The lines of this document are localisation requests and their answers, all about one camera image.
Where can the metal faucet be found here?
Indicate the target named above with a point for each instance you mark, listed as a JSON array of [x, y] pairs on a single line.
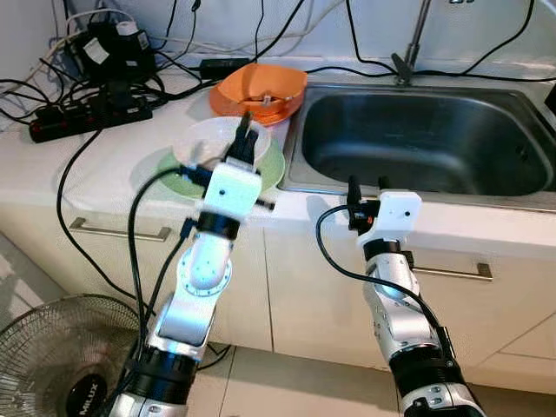
[[404, 65]]

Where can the grey floor fan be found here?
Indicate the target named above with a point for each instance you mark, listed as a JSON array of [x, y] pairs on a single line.
[[52, 347]]

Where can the white bowl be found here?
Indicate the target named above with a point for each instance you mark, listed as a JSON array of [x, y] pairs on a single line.
[[200, 143]]

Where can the small spoon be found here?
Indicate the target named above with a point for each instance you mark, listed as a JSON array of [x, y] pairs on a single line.
[[274, 97]]

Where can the orange plastic bowl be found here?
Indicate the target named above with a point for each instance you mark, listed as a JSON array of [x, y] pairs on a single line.
[[261, 82]]

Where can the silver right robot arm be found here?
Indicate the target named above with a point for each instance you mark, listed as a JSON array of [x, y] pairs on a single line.
[[395, 304]]

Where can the black power strip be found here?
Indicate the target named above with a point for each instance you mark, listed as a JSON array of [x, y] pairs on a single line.
[[87, 120]]

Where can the black charger with labels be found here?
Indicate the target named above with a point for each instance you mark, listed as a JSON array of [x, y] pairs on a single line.
[[113, 52]]

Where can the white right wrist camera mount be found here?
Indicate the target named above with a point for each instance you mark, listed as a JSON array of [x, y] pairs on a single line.
[[400, 213]]

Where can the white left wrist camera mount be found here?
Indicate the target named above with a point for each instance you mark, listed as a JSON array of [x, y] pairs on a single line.
[[230, 191]]

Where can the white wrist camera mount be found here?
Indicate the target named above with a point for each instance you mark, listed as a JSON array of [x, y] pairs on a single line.
[[400, 213], [230, 191]]

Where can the light green plate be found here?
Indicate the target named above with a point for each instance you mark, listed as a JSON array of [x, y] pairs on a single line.
[[174, 178]]

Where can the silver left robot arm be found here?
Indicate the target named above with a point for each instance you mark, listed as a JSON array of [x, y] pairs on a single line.
[[204, 269]]

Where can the stainless steel sink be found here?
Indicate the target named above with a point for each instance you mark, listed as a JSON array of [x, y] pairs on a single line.
[[417, 139]]

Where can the white kitchen base cabinet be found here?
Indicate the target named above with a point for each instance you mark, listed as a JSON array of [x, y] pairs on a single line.
[[321, 295]]

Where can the small black adapter brick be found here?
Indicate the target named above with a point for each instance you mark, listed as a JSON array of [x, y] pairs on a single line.
[[224, 65]]

